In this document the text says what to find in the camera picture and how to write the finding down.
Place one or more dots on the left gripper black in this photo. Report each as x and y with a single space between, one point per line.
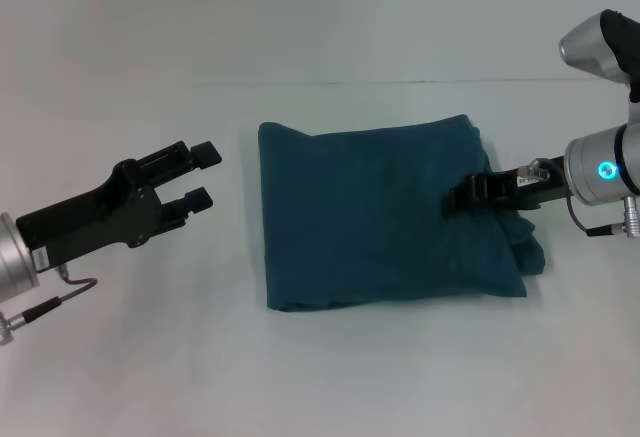
90 222

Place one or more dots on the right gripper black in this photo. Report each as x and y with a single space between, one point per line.
530 189

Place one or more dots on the teal blue t-shirt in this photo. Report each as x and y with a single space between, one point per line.
380 217

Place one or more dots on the silver plug on gripper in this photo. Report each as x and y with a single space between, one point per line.
532 167

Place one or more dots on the right wrist camera silver housing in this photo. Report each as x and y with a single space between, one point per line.
595 47

